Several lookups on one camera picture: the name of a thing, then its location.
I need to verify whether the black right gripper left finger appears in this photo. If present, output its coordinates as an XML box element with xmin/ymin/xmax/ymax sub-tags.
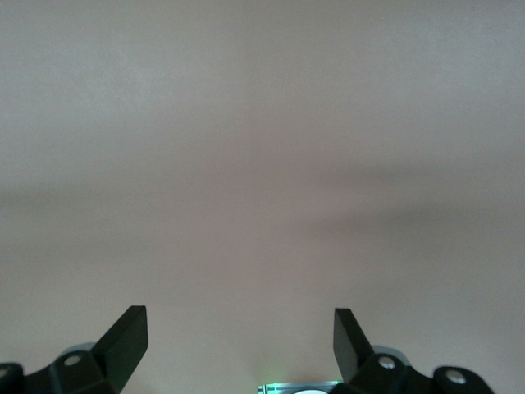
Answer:
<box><xmin>23</xmin><ymin>305</ymin><xmax>148</xmax><ymax>394</ymax></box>

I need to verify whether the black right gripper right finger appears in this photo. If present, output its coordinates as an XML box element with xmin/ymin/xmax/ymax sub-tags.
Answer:
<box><xmin>333</xmin><ymin>308</ymin><xmax>436</xmax><ymax>394</ymax></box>

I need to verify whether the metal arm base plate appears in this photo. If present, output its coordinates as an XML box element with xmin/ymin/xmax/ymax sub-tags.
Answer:
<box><xmin>257</xmin><ymin>381</ymin><xmax>342</xmax><ymax>394</ymax></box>

